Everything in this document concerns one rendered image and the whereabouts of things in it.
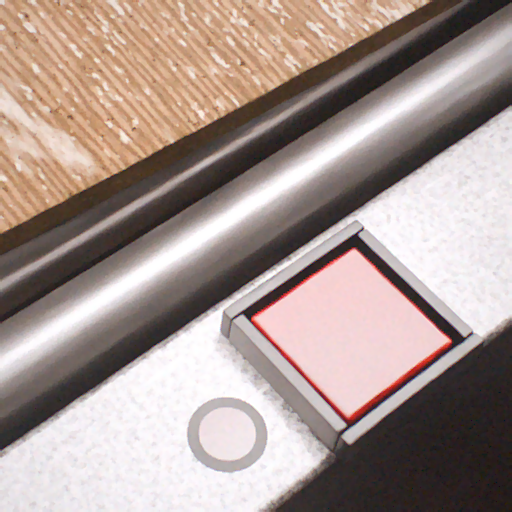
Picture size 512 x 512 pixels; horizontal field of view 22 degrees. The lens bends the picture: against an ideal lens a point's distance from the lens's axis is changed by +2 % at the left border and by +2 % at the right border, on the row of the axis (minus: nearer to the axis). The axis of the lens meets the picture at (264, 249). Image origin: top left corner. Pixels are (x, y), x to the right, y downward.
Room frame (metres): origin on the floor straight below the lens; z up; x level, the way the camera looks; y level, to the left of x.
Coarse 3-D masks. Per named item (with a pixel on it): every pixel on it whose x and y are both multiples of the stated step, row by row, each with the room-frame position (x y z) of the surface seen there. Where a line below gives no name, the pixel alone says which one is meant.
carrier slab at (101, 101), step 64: (0, 0) 0.42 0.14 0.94; (64, 0) 0.43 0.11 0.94; (128, 0) 0.43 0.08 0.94; (192, 0) 0.44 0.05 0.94; (256, 0) 0.45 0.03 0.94; (320, 0) 0.46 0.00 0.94; (384, 0) 0.46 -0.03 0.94; (448, 0) 0.48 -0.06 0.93; (0, 64) 0.38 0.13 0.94; (64, 64) 0.39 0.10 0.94; (128, 64) 0.40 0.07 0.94; (192, 64) 0.40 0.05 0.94; (256, 64) 0.41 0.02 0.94; (320, 64) 0.42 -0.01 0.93; (0, 128) 0.35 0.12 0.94; (64, 128) 0.35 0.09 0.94; (128, 128) 0.36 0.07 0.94; (192, 128) 0.37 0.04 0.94; (0, 192) 0.32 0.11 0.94; (64, 192) 0.32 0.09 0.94
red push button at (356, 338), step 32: (352, 256) 0.32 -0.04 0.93; (320, 288) 0.30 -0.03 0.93; (352, 288) 0.31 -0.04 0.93; (384, 288) 0.31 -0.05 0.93; (256, 320) 0.28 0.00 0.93; (288, 320) 0.28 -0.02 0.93; (320, 320) 0.29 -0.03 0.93; (352, 320) 0.29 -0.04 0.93; (384, 320) 0.29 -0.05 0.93; (416, 320) 0.30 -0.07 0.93; (288, 352) 0.27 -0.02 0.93; (320, 352) 0.27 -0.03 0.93; (352, 352) 0.28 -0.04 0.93; (384, 352) 0.28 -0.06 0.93; (416, 352) 0.28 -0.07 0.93; (320, 384) 0.26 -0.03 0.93; (352, 384) 0.26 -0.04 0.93; (384, 384) 0.26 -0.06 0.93; (352, 416) 0.25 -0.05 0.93
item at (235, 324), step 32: (352, 224) 0.34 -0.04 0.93; (320, 256) 0.32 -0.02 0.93; (384, 256) 0.32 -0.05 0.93; (256, 288) 0.29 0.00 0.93; (288, 288) 0.30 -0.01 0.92; (416, 288) 0.31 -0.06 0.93; (224, 320) 0.28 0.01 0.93; (448, 320) 0.30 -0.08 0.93; (256, 352) 0.27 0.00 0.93; (448, 352) 0.28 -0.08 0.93; (288, 384) 0.26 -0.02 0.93; (416, 384) 0.26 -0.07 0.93; (320, 416) 0.24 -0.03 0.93; (384, 416) 0.25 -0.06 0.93; (352, 448) 0.23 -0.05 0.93
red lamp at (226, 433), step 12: (228, 408) 0.25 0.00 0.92; (204, 420) 0.24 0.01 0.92; (216, 420) 0.24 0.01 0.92; (228, 420) 0.24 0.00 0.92; (240, 420) 0.24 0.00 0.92; (204, 432) 0.24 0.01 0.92; (216, 432) 0.24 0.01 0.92; (228, 432) 0.24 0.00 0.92; (240, 432) 0.24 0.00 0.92; (252, 432) 0.24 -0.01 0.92; (204, 444) 0.23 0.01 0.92; (216, 444) 0.23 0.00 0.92; (228, 444) 0.23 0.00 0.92; (240, 444) 0.23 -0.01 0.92; (252, 444) 0.23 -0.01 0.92; (216, 456) 0.23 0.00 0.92; (228, 456) 0.23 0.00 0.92; (240, 456) 0.23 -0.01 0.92
